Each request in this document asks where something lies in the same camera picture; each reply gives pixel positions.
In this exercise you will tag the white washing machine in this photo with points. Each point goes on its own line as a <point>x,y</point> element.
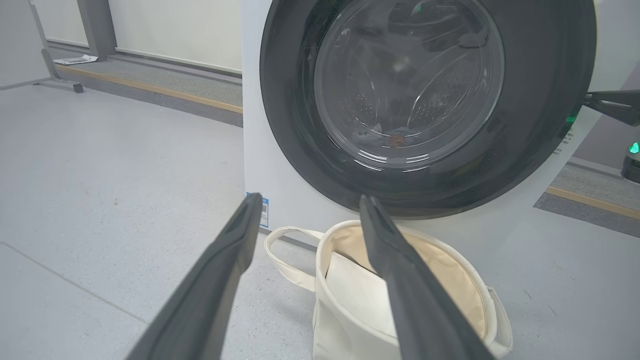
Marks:
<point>265,150</point>

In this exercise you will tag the blue bear-print clothing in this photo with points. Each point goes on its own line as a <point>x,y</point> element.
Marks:
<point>395,140</point>

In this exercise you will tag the grey metal stand leg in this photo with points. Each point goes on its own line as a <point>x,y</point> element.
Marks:
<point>20,40</point>

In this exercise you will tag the blue energy label sticker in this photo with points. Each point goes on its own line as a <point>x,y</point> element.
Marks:
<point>264,215</point>

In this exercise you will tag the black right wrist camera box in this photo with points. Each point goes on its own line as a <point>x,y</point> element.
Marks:
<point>632,167</point>

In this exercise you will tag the grey pillar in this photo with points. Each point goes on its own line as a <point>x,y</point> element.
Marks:
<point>97,25</point>

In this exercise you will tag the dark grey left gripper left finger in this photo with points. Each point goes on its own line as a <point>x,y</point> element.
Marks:
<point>210,300</point>

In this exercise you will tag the steel washing machine drum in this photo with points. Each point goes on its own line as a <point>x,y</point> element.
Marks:
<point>440,100</point>

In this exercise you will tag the brass floor strip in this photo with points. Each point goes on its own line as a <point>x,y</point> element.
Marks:
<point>150,89</point>

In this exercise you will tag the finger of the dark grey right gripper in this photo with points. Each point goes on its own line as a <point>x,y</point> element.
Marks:
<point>620,106</point>

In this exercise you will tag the white paper sheet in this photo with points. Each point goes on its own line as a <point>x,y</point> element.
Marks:
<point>75,60</point>

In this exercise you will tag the black round washing machine door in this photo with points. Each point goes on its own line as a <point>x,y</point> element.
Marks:
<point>540,75</point>

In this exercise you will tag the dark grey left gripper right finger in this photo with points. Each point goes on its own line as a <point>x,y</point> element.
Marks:
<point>420,310</point>

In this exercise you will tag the cream fabric laundry basket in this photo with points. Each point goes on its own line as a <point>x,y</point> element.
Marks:
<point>450,270</point>

